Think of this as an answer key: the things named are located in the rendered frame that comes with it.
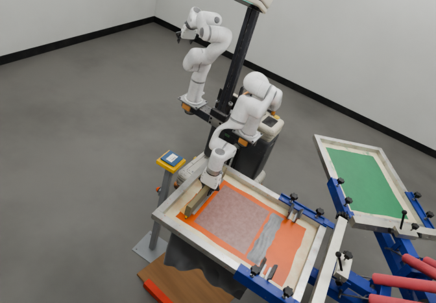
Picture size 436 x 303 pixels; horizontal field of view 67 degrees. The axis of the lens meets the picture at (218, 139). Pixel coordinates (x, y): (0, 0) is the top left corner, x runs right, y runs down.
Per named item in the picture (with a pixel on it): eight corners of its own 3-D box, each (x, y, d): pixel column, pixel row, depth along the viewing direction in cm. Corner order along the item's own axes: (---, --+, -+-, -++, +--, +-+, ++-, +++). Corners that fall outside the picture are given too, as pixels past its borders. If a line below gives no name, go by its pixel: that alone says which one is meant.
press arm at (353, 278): (329, 276, 158) (333, 270, 155) (331, 266, 163) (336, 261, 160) (363, 297, 154) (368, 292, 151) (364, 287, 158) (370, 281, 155)
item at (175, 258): (163, 265, 191) (176, 221, 165) (167, 261, 194) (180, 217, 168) (231, 314, 179) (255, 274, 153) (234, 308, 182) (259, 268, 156)
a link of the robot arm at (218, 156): (223, 136, 169) (239, 145, 167) (218, 152, 176) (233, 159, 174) (209, 151, 158) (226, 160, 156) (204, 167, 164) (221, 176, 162)
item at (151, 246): (131, 250, 250) (145, 159, 192) (150, 231, 267) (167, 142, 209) (154, 266, 245) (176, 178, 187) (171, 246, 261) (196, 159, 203)
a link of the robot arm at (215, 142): (248, 121, 165) (231, 157, 172) (225, 110, 168) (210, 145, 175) (243, 124, 157) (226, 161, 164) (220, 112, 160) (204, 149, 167)
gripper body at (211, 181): (226, 170, 169) (220, 184, 176) (209, 160, 172) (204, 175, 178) (218, 178, 163) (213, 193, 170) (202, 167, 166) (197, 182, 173)
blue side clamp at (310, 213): (274, 205, 192) (278, 197, 188) (277, 200, 196) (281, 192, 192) (322, 233, 185) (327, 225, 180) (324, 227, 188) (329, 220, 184)
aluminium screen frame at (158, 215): (150, 218, 163) (151, 213, 160) (209, 159, 207) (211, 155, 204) (293, 315, 143) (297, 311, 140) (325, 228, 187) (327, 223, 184)
